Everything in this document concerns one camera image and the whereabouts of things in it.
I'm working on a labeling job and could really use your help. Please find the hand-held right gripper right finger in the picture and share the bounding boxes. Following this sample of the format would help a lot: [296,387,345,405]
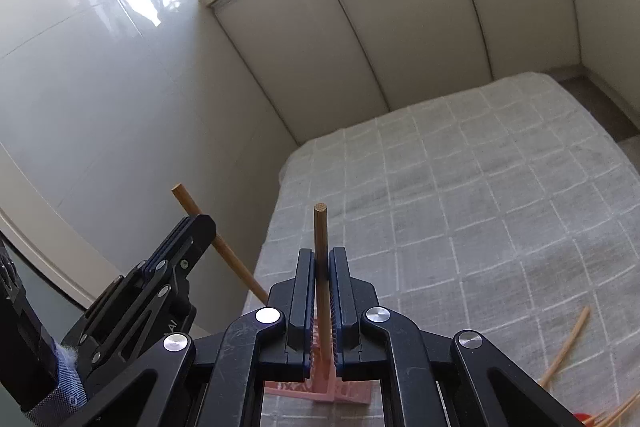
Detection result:
[327,247,591,427]

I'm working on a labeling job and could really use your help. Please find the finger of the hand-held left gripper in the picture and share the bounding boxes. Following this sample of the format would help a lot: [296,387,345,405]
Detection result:
[62,214,217,395]
[117,217,193,280]

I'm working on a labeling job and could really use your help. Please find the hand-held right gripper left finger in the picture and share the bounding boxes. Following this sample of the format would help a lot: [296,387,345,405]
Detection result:
[65,248,318,427]

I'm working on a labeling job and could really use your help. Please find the brown wooden chopstick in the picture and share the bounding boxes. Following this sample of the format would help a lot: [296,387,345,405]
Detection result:
[313,203,335,363]
[171,184,271,303]
[539,306,592,390]
[592,397,640,427]

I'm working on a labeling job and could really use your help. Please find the pink plastic utensil basket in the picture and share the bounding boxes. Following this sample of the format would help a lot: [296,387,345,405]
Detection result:
[262,314,373,408]

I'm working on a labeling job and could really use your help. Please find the blue mesh cloth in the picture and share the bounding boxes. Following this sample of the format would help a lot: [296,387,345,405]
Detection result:
[25,339,91,425]

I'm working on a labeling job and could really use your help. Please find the grey checked tablecloth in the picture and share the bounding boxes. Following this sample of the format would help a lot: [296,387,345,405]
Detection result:
[240,72,640,427]

